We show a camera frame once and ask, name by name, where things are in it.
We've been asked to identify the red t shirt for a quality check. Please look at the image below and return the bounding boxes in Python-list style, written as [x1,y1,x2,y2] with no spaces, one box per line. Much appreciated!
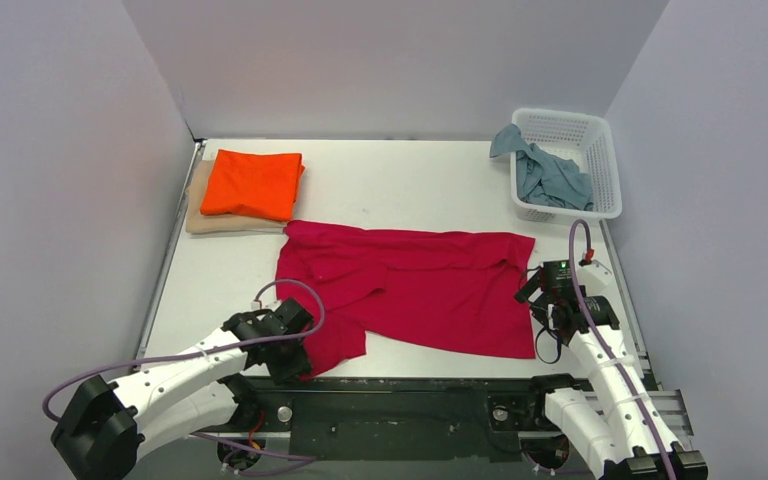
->
[275,220,536,375]

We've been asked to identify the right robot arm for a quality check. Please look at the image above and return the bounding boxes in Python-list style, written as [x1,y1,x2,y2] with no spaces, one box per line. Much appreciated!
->
[515,260,709,479]

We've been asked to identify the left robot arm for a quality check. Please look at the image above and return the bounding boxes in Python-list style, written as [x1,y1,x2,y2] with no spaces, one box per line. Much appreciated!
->
[51,299,314,479]

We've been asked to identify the grey-blue t shirt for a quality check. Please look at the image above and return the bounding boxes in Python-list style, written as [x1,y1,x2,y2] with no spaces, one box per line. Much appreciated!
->
[490,124,594,211]

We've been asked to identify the white plastic basket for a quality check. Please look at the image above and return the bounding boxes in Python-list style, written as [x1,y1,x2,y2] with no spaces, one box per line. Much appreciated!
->
[509,107,624,223]

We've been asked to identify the folded beige t shirt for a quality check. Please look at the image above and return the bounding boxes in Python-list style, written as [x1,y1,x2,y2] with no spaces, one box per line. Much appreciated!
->
[184,161,286,235]

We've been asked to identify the folded orange t shirt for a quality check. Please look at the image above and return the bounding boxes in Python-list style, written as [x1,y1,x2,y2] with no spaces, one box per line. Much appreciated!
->
[199,149,305,222]

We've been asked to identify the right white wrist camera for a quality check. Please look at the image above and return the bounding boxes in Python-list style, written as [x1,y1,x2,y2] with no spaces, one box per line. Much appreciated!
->
[576,260,614,297]

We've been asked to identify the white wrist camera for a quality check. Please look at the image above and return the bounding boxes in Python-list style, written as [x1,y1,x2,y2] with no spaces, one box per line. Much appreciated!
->
[576,260,614,297]
[250,300,282,311]

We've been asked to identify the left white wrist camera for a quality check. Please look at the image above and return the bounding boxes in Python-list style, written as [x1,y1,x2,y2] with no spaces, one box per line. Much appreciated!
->
[250,300,282,311]

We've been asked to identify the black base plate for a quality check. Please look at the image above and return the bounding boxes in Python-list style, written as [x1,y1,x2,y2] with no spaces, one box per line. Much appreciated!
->
[217,375,589,471]

